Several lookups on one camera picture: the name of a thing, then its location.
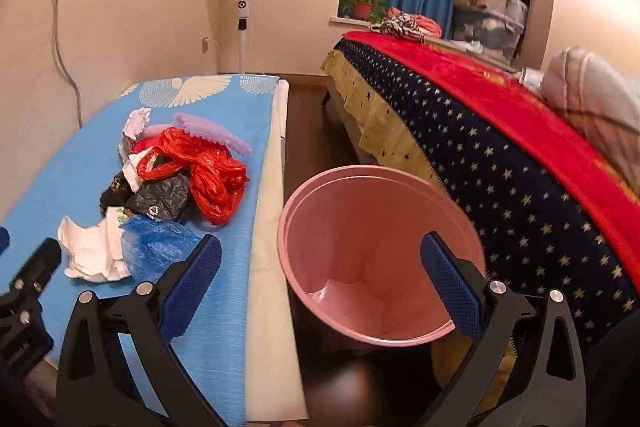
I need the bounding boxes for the plaid pillow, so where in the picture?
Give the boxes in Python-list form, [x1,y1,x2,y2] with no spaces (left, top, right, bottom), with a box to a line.
[540,46,639,195]

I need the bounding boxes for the clear storage box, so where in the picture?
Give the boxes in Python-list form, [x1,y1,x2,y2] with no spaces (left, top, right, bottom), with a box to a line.
[451,6,525,65]

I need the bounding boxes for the white tissue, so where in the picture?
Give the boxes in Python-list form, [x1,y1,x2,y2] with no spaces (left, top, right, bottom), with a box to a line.
[58,207,130,284]

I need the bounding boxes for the red plastic bag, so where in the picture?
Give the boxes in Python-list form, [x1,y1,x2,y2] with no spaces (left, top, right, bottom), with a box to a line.
[137,127,250,225]

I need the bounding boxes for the blue cloth covered table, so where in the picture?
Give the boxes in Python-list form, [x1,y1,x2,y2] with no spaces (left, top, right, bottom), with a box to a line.
[1,75,307,426]

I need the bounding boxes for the pink bubble wrap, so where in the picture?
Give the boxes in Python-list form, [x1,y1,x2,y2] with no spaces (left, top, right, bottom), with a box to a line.
[138,124,172,140]

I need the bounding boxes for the pink folded clothes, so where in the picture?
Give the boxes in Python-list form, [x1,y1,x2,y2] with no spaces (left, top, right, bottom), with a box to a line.
[387,6,442,38]

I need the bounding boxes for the potted green plant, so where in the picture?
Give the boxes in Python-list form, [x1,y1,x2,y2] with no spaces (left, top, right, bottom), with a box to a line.
[338,0,388,23]

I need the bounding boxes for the pink plastic trash bin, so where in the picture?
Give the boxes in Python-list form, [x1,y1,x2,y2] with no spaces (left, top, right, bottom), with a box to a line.
[277,165,485,348]

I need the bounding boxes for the purple foam sheet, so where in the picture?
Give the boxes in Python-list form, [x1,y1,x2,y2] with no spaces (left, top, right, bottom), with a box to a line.
[174,113,252,156]

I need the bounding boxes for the red blanket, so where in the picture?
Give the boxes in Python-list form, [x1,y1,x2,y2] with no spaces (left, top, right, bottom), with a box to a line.
[334,30,639,285]

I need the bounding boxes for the black plastic pouch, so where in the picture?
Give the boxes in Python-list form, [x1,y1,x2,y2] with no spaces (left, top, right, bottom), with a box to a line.
[125,173,190,222]

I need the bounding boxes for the grey wall cable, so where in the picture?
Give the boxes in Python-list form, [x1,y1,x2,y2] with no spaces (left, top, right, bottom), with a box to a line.
[48,0,85,130]

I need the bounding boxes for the striped cloth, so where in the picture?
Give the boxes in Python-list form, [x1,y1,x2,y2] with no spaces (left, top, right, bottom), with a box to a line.
[370,12,427,43]

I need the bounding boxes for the blue plastic bag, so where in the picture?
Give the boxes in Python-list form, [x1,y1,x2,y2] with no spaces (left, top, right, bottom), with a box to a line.
[120,216,201,282]

